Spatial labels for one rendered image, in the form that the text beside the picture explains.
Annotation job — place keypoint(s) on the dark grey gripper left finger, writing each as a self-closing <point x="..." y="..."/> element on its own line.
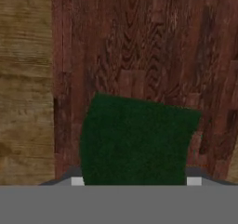
<point x="74" y="178"/>

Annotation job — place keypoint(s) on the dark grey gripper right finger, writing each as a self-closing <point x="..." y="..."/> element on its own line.
<point x="195" y="177"/>

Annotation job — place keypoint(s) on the dark green sponge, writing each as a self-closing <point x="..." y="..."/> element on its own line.
<point x="136" y="141"/>

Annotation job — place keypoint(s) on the reddish brown wooden cutting board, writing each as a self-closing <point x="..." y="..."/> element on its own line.
<point x="139" y="48"/>

